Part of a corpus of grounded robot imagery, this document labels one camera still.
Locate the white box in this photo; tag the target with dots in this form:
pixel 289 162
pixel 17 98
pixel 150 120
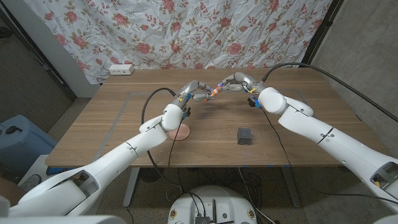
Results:
pixel 35 165

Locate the black slanted floor strip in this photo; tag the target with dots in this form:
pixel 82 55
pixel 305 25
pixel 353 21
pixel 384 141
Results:
pixel 37 56

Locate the metal table leg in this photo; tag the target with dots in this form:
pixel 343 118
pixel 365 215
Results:
pixel 130 186
pixel 290 186

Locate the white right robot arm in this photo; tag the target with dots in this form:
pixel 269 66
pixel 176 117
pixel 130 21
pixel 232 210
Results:
pixel 326 133

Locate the black backdrop stand pole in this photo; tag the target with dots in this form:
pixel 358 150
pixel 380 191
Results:
pixel 320 34

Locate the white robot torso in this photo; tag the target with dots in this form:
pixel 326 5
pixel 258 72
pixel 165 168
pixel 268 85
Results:
pixel 214 202

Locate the white leaning panel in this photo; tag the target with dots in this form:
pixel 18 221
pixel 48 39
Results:
pixel 62 62

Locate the person's bare leg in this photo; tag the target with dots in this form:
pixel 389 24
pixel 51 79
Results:
pixel 9 189

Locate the orange glue stick cap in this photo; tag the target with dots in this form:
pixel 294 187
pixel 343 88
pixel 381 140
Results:
pixel 218 89

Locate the dark grey block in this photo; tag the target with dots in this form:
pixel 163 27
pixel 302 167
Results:
pixel 244 136

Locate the white orange glue stick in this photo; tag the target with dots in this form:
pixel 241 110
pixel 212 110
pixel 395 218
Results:
pixel 214 92

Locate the floral backdrop cloth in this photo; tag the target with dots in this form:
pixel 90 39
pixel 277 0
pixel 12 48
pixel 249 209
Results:
pixel 186 31

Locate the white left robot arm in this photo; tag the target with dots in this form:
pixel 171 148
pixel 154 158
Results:
pixel 118 155

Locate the pink round dish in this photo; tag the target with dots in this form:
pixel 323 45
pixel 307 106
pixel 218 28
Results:
pixel 184 134

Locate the blue plastic bin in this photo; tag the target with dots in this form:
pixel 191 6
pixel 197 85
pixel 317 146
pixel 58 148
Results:
pixel 18 140

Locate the white grey sneaker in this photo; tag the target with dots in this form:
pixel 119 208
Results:
pixel 31 182

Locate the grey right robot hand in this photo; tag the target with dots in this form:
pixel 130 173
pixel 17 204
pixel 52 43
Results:
pixel 245 81

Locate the black round disc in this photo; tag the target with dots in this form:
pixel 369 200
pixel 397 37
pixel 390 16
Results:
pixel 150 175

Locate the white power strip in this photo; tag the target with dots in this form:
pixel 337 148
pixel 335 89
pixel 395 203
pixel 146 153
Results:
pixel 121 69

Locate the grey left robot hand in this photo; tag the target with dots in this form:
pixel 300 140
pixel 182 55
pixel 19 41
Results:
pixel 189 89

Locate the black torso antenna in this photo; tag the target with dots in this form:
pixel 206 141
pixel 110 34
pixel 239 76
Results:
pixel 214 210

